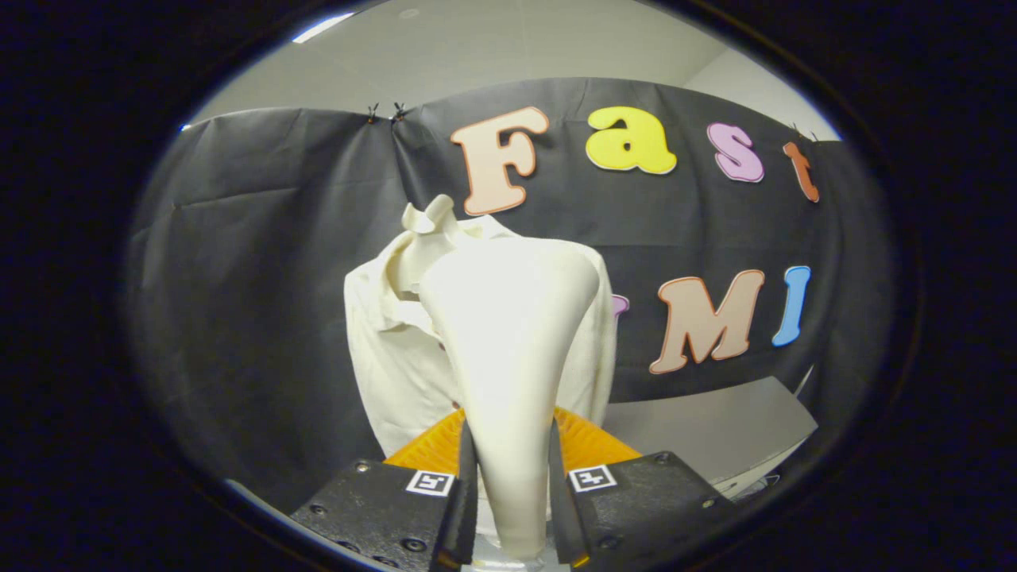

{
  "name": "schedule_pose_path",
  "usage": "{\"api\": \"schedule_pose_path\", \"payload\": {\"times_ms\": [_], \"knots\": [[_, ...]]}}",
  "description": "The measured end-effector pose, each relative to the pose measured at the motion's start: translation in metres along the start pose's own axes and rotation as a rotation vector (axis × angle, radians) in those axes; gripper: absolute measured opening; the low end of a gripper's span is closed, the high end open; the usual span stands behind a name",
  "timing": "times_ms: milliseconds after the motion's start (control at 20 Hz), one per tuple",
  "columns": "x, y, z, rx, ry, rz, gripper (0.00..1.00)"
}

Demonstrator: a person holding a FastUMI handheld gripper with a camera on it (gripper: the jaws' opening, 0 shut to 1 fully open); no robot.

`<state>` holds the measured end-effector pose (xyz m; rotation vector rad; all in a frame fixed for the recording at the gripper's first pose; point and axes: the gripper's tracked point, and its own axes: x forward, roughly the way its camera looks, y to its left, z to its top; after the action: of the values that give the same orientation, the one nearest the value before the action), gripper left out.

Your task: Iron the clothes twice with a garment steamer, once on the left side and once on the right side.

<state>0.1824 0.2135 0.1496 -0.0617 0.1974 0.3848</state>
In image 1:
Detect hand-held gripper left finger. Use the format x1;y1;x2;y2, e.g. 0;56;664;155
290;409;479;572

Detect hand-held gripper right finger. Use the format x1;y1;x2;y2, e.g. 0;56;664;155
548;407;740;569

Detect cream button-up shirt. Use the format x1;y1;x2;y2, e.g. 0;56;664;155
343;214;619;462

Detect white garment steamer head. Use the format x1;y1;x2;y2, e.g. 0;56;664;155
419;237;601;559

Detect white cabinet with grey top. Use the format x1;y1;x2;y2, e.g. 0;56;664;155
601;375;819;501

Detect black backdrop cloth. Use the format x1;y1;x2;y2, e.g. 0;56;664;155
127;77;895;513

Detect ceiling light strip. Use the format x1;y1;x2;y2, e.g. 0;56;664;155
291;11;356;44

